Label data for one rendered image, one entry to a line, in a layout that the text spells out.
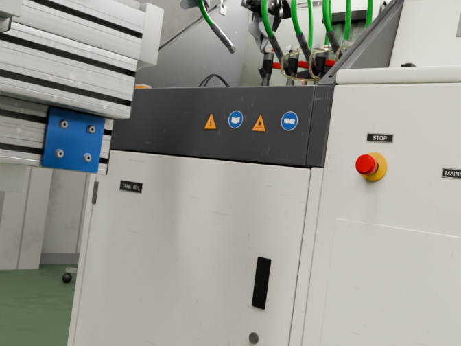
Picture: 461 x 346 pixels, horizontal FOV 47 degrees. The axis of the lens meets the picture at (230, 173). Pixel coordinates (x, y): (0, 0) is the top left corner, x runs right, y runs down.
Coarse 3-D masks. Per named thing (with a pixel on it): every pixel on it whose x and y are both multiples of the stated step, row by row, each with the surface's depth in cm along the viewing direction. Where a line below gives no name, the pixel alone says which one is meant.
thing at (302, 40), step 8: (296, 0) 122; (296, 8) 123; (296, 16) 123; (296, 24) 124; (296, 32) 125; (344, 32) 144; (304, 40) 126; (344, 40) 143; (304, 48) 127; (312, 64) 130
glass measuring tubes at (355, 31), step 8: (336, 16) 160; (344, 16) 158; (352, 16) 157; (360, 16) 155; (336, 24) 162; (344, 24) 161; (352, 24) 158; (360, 24) 156; (336, 32) 160; (352, 32) 158; (360, 32) 156; (352, 40) 159
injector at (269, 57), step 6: (264, 54) 144; (270, 54) 143; (264, 60) 143; (270, 60) 143; (264, 66) 143; (270, 66) 143; (264, 72) 142; (270, 72) 143; (264, 78) 143; (264, 84) 143
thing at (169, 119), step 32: (160, 96) 131; (192, 96) 124; (224, 96) 118; (256, 96) 113; (288, 96) 108; (128, 128) 137; (160, 128) 130; (192, 128) 123; (224, 128) 117; (256, 160) 111; (288, 160) 106
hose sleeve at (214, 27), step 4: (212, 28) 144; (216, 28) 144; (216, 32) 144; (220, 32) 145; (220, 36) 145; (224, 36) 145; (220, 40) 146; (224, 40) 145; (228, 40) 146; (224, 44) 146; (228, 44) 146; (232, 44) 147; (228, 48) 147
